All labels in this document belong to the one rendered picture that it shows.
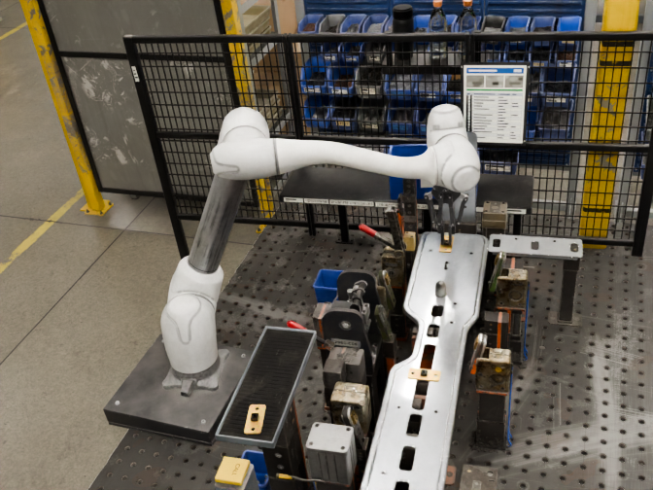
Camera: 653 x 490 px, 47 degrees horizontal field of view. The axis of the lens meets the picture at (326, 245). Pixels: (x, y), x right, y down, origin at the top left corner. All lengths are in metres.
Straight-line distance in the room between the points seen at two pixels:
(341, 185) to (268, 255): 0.46
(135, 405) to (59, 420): 1.23
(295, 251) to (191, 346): 0.85
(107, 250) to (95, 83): 0.97
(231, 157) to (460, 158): 0.61
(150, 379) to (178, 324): 0.28
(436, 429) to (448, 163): 0.66
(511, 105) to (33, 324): 2.72
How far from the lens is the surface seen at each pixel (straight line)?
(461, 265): 2.39
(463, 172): 1.91
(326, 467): 1.79
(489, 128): 2.72
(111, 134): 4.65
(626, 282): 2.89
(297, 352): 1.89
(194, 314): 2.31
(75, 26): 4.44
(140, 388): 2.50
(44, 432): 3.63
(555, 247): 2.49
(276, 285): 2.86
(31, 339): 4.15
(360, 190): 2.73
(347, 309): 1.95
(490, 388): 2.08
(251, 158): 2.04
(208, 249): 2.39
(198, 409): 2.38
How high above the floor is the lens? 2.45
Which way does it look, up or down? 35 degrees down
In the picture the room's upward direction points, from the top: 7 degrees counter-clockwise
